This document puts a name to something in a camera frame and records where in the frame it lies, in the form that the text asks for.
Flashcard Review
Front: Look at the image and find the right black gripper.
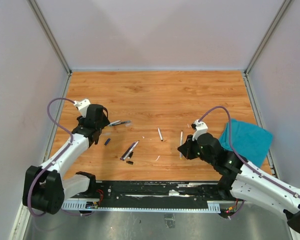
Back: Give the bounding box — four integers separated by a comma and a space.
178, 133, 215, 166

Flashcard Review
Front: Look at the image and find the white marker yellow end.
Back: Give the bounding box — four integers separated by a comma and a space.
179, 130, 184, 159

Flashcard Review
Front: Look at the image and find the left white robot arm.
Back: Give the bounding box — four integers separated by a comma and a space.
22, 104, 110, 216

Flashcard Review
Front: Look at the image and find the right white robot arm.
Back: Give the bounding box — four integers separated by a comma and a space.
178, 133, 300, 234

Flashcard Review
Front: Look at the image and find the white pen dark barrel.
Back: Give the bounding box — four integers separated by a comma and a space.
107, 120, 131, 127

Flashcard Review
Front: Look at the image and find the white pen black end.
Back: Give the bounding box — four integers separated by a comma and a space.
157, 127, 164, 142

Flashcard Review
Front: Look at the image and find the dark purple pen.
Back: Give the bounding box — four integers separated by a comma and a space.
120, 142, 136, 161

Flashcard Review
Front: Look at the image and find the white pen black tip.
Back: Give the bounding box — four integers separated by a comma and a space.
124, 140, 139, 160

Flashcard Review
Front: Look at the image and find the small black pen cap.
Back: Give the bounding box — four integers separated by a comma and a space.
126, 160, 134, 165

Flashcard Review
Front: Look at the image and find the teal cloth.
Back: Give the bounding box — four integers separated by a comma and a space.
219, 118, 273, 168

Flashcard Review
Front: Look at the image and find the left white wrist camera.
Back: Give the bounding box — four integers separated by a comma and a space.
73, 98, 91, 118

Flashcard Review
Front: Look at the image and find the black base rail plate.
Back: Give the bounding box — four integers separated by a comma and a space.
95, 180, 235, 202

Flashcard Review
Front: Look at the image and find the grey slotted cable duct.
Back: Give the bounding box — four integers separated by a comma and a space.
61, 197, 221, 214

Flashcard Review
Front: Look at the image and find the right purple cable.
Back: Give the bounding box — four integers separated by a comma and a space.
198, 105, 300, 203

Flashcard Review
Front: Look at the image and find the left aluminium frame post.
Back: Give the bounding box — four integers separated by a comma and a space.
27, 0, 72, 75

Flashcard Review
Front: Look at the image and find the aluminium frame post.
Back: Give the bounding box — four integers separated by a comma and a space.
243, 0, 294, 77
27, 0, 72, 75

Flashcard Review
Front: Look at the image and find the right aluminium frame post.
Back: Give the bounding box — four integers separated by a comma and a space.
243, 0, 294, 77

